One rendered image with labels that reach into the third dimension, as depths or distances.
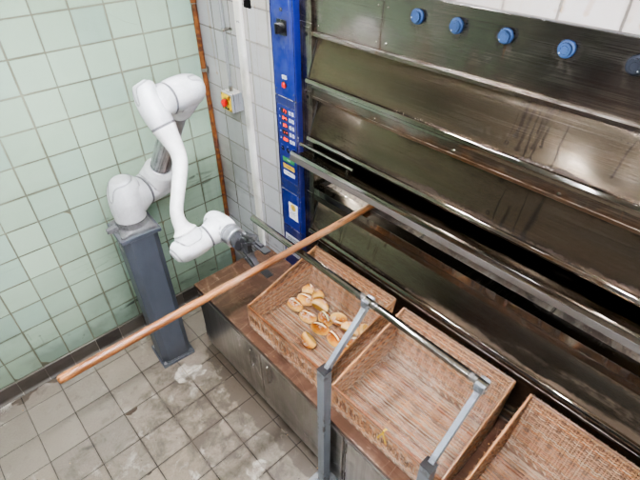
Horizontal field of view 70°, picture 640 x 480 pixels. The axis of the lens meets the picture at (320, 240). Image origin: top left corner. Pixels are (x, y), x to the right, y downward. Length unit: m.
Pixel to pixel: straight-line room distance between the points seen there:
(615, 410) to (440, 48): 1.32
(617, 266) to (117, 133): 2.29
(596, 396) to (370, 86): 1.35
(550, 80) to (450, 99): 0.33
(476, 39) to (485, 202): 0.52
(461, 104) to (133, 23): 1.65
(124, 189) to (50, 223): 0.56
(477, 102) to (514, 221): 0.40
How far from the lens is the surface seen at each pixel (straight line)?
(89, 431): 3.02
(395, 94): 1.75
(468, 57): 1.58
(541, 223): 1.60
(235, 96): 2.53
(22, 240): 2.77
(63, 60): 2.52
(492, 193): 1.65
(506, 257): 1.64
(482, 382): 1.56
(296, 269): 2.41
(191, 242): 1.95
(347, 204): 2.17
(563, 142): 1.48
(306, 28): 2.03
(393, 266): 2.11
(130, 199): 2.36
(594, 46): 1.41
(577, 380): 1.89
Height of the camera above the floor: 2.40
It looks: 38 degrees down
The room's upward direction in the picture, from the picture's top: straight up
